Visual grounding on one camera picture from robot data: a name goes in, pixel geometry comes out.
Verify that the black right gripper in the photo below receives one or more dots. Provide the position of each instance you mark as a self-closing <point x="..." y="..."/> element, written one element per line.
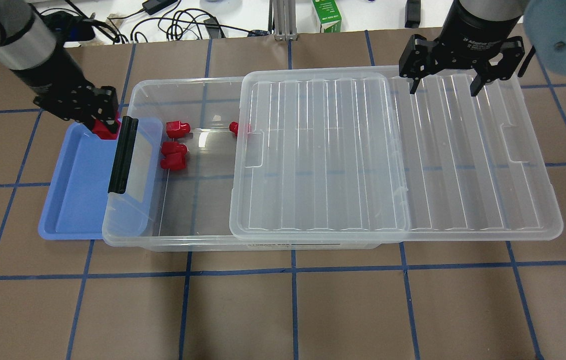
<point x="478" y="31"/>

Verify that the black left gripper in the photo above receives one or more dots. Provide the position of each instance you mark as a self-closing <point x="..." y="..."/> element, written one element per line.
<point x="51" y="75"/>

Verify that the clear plastic box lid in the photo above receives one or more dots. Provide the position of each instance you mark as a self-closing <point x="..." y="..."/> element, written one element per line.
<point x="348" y="156"/>

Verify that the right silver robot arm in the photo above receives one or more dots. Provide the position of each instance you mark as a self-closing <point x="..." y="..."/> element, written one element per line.
<point x="541" y="27"/>

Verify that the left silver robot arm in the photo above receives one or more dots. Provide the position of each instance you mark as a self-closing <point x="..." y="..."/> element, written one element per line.
<point x="30" y="50"/>

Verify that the clear plastic storage box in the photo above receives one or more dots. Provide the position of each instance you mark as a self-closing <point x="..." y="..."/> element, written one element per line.
<point x="184" y="210"/>

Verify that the blue plastic tray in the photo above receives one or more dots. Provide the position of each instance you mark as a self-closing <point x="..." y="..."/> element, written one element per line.
<point x="79" y="205"/>

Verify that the black power adapter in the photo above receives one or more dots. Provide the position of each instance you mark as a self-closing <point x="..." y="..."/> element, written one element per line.
<point x="152" y="7"/>

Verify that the green white carton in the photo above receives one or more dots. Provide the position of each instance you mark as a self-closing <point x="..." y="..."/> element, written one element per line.
<point x="327" y="16"/>

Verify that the black box handle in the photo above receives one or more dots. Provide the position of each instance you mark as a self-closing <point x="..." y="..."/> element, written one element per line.
<point x="123" y="156"/>

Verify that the aluminium frame post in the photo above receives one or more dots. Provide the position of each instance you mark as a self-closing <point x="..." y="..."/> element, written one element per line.
<point x="282" y="20"/>

